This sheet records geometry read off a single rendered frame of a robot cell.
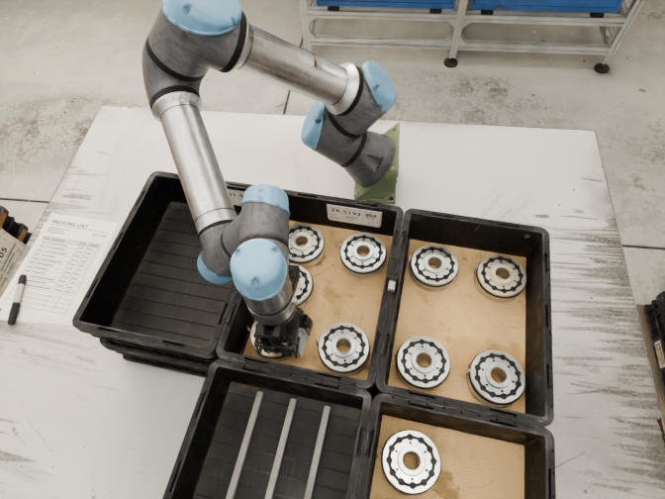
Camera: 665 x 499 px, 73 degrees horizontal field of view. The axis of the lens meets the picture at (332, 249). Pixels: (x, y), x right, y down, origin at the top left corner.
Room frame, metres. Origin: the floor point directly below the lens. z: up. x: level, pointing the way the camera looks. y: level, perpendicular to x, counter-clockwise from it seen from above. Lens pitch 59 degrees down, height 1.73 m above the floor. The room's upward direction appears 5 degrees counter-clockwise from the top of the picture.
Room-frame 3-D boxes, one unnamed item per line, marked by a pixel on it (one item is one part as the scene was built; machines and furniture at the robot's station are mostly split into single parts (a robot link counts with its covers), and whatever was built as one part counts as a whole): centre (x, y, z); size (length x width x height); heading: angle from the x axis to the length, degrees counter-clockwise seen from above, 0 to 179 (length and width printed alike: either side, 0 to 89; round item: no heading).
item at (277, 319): (0.31, 0.10, 1.07); 0.08 x 0.08 x 0.05
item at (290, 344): (0.30, 0.11, 0.99); 0.09 x 0.08 x 0.12; 168
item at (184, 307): (0.51, 0.32, 0.87); 0.40 x 0.30 x 0.11; 163
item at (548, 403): (0.33, -0.25, 0.92); 0.40 x 0.30 x 0.02; 163
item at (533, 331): (0.33, -0.25, 0.87); 0.40 x 0.30 x 0.11; 163
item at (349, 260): (0.50, -0.07, 0.86); 0.10 x 0.10 x 0.01
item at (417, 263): (0.46, -0.22, 0.86); 0.10 x 0.10 x 0.01
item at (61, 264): (0.64, 0.74, 0.70); 0.33 x 0.23 x 0.01; 168
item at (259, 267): (0.31, 0.11, 1.15); 0.09 x 0.08 x 0.11; 178
